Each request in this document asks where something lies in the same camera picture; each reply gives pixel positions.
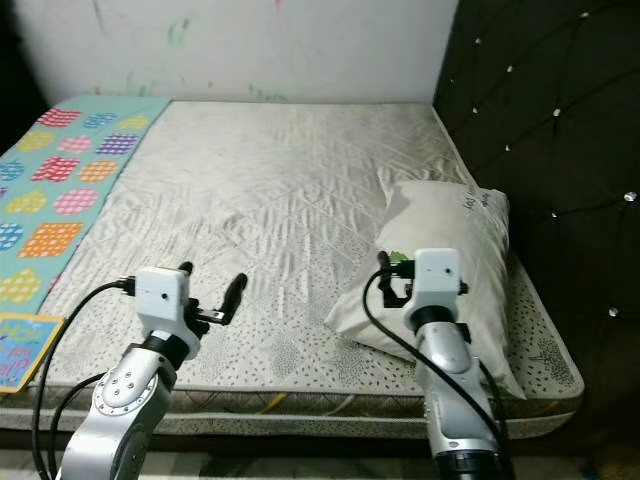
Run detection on white pillow with green tree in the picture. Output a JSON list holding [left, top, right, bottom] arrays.
[[324, 180, 527, 402]]

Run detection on blue children's picture book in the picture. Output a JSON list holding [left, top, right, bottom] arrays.
[[0, 312, 67, 395]]

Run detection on white quilted mattress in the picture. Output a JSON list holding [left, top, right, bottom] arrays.
[[0, 100, 587, 442]]

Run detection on teal blanket with dotted shapes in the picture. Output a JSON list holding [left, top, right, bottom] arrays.
[[0, 95, 174, 317]]

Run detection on black tufted headboard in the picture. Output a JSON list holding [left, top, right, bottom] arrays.
[[431, 0, 640, 443]]

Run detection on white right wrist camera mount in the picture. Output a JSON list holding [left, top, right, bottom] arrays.
[[409, 247, 464, 312]]

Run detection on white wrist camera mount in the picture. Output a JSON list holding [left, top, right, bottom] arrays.
[[134, 266, 192, 334], [409, 247, 464, 312]]

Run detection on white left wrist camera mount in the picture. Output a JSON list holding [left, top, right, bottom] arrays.
[[134, 266, 192, 334]]

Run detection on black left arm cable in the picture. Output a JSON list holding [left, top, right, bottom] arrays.
[[31, 279, 139, 480]]

